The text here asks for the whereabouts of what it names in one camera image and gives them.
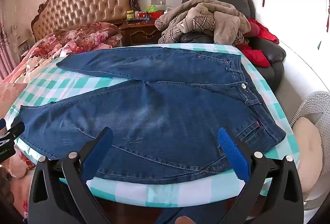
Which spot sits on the dark wooden nightstand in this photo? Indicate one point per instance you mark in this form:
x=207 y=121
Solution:
x=139 y=33

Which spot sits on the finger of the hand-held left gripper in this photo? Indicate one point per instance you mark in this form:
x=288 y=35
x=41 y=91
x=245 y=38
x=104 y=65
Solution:
x=14 y=130

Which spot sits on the pink patterned curtain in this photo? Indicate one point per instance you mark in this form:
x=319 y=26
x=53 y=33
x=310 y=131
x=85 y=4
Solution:
x=5 y=56

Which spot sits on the person's right hand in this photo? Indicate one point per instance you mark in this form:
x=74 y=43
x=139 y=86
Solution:
x=183 y=221

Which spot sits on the pink floral quilt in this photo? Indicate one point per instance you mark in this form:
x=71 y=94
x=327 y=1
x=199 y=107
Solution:
x=85 y=36

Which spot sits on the grey wall socket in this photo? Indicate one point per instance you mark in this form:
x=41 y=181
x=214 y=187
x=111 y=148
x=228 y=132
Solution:
x=157 y=1

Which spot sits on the tufted carved wooden headboard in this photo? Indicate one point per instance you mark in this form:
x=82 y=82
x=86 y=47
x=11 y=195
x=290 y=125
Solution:
x=90 y=2

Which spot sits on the red box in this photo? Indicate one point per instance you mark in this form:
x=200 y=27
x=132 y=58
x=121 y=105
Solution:
x=156 y=15

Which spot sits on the blue denim pants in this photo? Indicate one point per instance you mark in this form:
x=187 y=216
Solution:
x=167 y=110

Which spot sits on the yellow jar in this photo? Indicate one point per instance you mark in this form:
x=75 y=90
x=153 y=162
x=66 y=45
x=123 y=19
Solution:
x=130 y=15

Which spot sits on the grey plaid-lined coat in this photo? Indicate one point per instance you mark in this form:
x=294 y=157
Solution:
x=206 y=15

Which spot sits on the red garment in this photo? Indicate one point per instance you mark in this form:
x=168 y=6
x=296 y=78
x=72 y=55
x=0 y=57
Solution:
x=255 y=56

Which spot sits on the red hanging tassel ornament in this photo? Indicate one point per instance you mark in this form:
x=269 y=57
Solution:
x=328 y=15

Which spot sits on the teal checked cloth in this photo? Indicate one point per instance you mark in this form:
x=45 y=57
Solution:
x=85 y=85

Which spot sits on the person's beige trousers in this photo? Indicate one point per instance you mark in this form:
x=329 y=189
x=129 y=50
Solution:
x=308 y=157

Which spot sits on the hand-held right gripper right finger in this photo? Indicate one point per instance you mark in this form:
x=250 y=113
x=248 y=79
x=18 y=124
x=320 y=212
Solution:
x=233 y=154

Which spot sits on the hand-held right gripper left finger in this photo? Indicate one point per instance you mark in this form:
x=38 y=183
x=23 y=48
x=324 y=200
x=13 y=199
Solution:
x=100 y=146

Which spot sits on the green crumpled bag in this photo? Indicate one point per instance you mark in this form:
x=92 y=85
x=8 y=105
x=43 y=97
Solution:
x=151 y=8

